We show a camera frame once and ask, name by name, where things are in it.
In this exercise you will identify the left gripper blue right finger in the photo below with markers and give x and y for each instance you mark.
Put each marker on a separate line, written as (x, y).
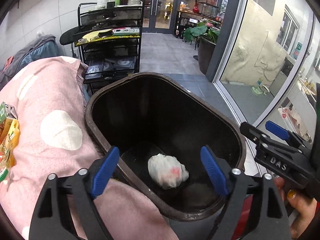
(215, 174)

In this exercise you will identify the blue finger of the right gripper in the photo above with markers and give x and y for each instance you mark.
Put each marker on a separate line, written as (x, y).
(278, 131)

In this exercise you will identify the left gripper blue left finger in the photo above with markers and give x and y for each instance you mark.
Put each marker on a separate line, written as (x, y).
(101, 171)

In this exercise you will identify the white paper bag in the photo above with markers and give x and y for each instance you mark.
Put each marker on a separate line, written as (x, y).
(166, 171)

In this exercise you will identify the dark brown trash bin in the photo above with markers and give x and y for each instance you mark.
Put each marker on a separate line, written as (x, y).
(148, 113)

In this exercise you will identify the green drink carton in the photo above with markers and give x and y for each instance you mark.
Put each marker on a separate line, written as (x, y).
(7, 114)

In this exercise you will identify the person's right hand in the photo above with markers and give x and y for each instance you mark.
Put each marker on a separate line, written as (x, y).
(305, 206)

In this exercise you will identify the pink polka dot bedspread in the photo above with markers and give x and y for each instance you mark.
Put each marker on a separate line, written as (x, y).
(49, 102)

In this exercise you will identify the black rolling cart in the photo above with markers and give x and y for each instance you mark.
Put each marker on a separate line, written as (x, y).
(109, 41)

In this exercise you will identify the potted green plant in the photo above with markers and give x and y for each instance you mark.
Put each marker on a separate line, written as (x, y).
(207, 35)

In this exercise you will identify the grey massage bed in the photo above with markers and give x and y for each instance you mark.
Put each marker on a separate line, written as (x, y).
(40, 48)

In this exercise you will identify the black round stool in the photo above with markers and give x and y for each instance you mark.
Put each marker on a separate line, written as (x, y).
(69, 36)

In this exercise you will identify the glass double door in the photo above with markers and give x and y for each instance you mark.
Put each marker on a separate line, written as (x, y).
(159, 16)

